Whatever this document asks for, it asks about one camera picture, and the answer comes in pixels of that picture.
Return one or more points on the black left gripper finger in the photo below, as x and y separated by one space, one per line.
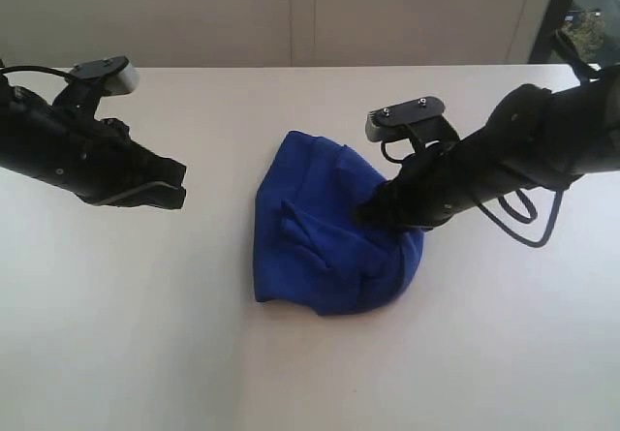
163 172
156 194

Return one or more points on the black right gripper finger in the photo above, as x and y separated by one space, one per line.
383 202
386 216

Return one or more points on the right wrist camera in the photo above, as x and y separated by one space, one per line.
420 121

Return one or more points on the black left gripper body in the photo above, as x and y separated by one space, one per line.
68 149

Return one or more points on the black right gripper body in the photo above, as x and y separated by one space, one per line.
490 164

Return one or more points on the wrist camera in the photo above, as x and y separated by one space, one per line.
420 121
89 82

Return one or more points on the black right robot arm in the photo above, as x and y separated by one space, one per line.
577 128

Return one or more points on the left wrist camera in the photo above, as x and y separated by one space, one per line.
89 82

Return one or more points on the blue microfibre towel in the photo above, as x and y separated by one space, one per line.
308 250

